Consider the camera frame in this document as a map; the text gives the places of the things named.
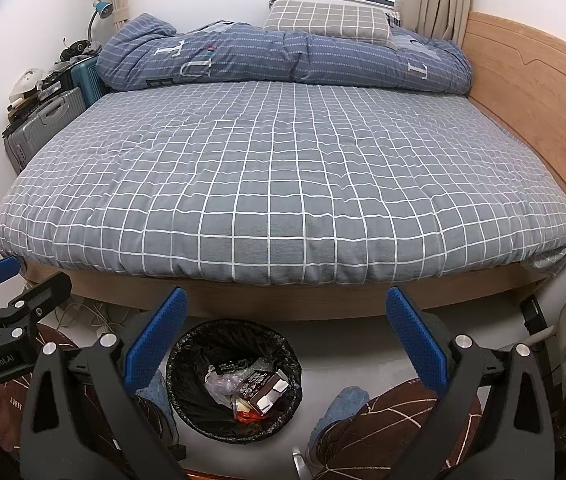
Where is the grey checked bed sheet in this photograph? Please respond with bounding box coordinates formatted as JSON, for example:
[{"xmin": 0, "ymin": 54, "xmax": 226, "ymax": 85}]
[{"xmin": 0, "ymin": 80, "xmax": 566, "ymax": 285}]

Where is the white cable tangle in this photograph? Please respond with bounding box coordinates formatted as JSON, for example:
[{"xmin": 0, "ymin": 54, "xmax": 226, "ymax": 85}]
[{"xmin": 53, "ymin": 295, "xmax": 138, "ymax": 336}]

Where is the blue striped duvet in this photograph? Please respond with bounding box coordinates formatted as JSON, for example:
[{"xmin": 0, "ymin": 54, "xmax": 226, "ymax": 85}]
[{"xmin": 97, "ymin": 14, "xmax": 474, "ymax": 95}]

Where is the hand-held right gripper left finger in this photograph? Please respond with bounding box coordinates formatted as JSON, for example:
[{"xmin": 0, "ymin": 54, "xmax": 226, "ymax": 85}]
[{"xmin": 19, "ymin": 286, "xmax": 188, "ymax": 480}]

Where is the wooden headboard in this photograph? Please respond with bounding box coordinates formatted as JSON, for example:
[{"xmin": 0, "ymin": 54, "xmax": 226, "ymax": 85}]
[{"xmin": 463, "ymin": 10, "xmax": 566, "ymax": 241}]

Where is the grey hard suitcase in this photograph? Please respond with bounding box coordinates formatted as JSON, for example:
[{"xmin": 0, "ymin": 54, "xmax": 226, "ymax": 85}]
[{"xmin": 3, "ymin": 87, "xmax": 88, "ymax": 173}]

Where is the blue desk lamp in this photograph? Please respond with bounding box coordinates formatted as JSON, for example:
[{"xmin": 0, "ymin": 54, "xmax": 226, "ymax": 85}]
[{"xmin": 85, "ymin": 0, "xmax": 114, "ymax": 43}]

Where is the trash bin with black liner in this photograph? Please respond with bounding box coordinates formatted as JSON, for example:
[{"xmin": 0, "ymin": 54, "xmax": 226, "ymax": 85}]
[{"xmin": 165, "ymin": 317, "xmax": 304, "ymax": 445}]

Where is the clear bubble wrap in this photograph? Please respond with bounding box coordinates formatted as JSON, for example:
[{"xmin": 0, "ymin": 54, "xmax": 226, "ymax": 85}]
[{"xmin": 233, "ymin": 357, "xmax": 278, "ymax": 386}]

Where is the grey checked pillow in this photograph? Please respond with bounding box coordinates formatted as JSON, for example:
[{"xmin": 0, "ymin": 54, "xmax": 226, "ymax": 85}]
[{"xmin": 263, "ymin": 0, "xmax": 398, "ymax": 51}]

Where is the dark bag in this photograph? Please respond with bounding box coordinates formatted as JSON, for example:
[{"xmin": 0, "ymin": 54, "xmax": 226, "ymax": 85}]
[{"xmin": 60, "ymin": 37, "xmax": 104, "ymax": 63}]

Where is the blue fluffy slipper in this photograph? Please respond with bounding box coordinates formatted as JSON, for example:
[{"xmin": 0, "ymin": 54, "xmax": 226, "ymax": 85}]
[
  {"xmin": 135, "ymin": 375, "xmax": 171, "ymax": 411},
  {"xmin": 308, "ymin": 386, "xmax": 371, "ymax": 441}
]

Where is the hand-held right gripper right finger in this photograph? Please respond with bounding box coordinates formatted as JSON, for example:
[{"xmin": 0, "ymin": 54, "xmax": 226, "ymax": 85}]
[{"xmin": 385, "ymin": 285, "xmax": 556, "ymax": 480}]

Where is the white plastic bag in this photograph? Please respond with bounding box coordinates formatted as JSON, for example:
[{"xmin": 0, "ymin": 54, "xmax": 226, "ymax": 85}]
[{"xmin": 205, "ymin": 366, "xmax": 244, "ymax": 406}]

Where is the teal hard suitcase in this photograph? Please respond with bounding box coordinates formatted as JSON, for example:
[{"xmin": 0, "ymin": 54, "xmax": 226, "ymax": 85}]
[{"xmin": 65, "ymin": 55, "xmax": 108, "ymax": 106}]

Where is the black foil packet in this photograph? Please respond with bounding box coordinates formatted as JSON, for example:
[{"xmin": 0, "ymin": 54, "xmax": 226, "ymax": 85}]
[{"xmin": 213, "ymin": 358, "xmax": 254, "ymax": 376}]

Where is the black power adapter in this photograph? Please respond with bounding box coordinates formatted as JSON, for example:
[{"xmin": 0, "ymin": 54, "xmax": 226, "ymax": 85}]
[{"xmin": 519, "ymin": 296, "xmax": 550, "ymax": 342}]

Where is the brown snack box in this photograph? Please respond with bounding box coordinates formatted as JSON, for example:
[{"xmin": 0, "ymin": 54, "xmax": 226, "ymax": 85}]
[{"xmin": 235, "ymin": 367, "xmax": 290, "ymax": 417}]

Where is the wooden bed frame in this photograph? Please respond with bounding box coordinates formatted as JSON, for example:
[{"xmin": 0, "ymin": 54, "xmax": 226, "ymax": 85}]
[{"xmin": 20, "ymin": 255, "xmax": 554, "ymax": 323}]

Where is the white plastic item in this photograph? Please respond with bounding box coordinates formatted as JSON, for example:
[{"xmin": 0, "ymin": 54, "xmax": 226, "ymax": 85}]
[{"xmin": 9, "ymin": 67, "xmax": 44, "ymax": 106}]

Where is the person's right leg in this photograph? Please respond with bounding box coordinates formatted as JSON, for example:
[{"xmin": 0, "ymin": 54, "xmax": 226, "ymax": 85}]
[{"xmin": 313, "ymin": 379, "xmax": 484, "ymax": 480}]

